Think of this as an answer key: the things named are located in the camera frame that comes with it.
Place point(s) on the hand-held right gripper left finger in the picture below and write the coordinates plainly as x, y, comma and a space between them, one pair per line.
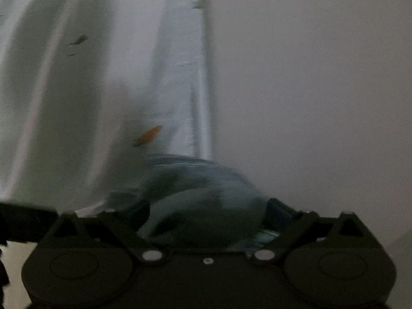
141, 212

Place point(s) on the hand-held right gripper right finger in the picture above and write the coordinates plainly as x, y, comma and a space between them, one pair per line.
276, 212

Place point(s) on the blue denim jeans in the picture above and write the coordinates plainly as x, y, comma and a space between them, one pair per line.
199, 199

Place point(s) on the carrot print bed sheet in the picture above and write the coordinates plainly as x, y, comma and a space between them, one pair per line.
80, 103

